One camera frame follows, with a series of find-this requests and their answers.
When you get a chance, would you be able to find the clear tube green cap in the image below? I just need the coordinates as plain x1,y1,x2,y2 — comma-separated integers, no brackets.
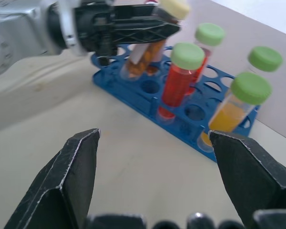
243,46,283,78

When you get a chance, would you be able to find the red liquid tube green cap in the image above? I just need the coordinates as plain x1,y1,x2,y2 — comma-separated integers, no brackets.
156,42,205,125
184,23,226,96

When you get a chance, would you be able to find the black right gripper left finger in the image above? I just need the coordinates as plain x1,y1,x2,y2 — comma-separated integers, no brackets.
3,128,102,229

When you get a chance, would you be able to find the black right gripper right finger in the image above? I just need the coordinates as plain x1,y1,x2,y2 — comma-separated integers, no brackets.
208,130,286,229

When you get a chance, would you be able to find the yellow liquid tube green cap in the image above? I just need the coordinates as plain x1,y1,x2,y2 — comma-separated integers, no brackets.
196,72,272,153

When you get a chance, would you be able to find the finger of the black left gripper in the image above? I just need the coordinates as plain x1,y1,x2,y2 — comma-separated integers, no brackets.
113,21,182,46
113,4,163,24

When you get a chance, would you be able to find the brown-filled tube cream cap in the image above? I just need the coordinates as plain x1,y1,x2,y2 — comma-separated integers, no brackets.
120,0,190,82

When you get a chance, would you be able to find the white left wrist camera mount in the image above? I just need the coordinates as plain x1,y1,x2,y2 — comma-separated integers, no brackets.
59,0,89,57

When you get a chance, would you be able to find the blue plastic test tube rack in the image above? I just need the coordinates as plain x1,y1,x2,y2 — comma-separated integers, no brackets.
90,44,262,164

